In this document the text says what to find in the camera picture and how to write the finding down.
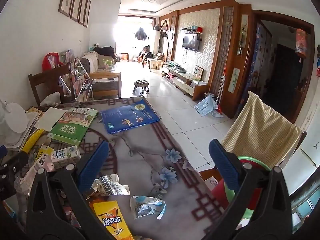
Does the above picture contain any blue plastic bag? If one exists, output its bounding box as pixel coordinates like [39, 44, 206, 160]
[194, 96, 218, 117]

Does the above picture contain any pink white wrapper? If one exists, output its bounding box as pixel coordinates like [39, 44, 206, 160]
[19, 155, 54, 188]

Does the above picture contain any yellow iced tea carton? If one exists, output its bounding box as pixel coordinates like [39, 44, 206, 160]
[89, 200, 134, 240]

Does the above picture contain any small yellow carton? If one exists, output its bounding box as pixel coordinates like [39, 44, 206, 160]
[35, 145, 54, 165]

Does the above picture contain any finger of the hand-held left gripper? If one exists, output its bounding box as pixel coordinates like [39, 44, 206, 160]
[0, 145, 29, 174]
[0, 172, 18, 201]

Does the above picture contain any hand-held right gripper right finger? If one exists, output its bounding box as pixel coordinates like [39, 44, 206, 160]
[209, 139, 300, 240]

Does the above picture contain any yellow plastic strip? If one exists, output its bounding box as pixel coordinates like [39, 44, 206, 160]
[22, 129, 44, 153]

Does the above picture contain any red bag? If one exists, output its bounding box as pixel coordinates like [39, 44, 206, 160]
[42, 52, 65, 72]

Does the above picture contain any wall television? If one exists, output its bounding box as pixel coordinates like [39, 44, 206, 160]
[182, 35, 200, 52]

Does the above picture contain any wooden sofa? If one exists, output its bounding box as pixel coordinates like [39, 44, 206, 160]
[81, 51, 122, 98]

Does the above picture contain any green white paper box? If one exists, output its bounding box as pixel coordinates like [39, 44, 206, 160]
[47, 107, 98, 147]

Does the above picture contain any wooden television cabinet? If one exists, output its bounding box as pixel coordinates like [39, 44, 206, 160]
[161, 64, 208, 102]

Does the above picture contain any blue book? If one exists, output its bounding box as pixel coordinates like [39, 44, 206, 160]
[101, 99, 160, 134]

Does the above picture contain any metal book rack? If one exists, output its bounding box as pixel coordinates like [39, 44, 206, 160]
[59, 50, 94, 102]

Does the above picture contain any hanging dark jacket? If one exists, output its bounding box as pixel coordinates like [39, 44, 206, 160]
[135, 27, 148, 41]

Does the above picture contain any white green milk carton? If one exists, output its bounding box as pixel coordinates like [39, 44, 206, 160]
[51, 145, 81, 169]

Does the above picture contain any broom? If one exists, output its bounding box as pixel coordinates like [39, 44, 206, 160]
[215, 67, 225, 118]

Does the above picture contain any chair with yellow checked cloth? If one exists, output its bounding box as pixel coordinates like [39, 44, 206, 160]
[221, 91, 307, 170]

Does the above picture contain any blue white wrapper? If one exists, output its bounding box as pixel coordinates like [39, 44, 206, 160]
[129, 195, 167, 220]

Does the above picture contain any white cabinet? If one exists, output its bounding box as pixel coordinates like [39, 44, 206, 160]
[280, 130, 320, 197]

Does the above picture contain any red bin with green rim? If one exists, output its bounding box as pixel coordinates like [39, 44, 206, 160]
[211, 156, 272, 228]

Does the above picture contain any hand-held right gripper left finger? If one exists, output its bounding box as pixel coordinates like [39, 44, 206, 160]
[26, 140, 118, 240]

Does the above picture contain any dark wooden chair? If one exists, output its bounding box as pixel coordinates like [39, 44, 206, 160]
[28, 62, 75, 105]

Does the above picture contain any black rolling stool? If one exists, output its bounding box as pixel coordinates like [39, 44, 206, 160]
[134, 79, 150, 96]

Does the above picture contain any white paper sheet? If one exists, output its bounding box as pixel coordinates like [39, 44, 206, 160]
[35, 107, 68, 132]

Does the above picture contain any white cardboard box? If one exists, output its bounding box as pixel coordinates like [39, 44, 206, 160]
[204, 176, 220, 192]

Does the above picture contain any small framed picture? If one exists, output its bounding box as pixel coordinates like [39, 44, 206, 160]
[193, 65, 204, 80]

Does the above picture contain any silver foil wrapper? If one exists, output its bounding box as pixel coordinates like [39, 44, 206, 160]
[91, 174, 130, 197]

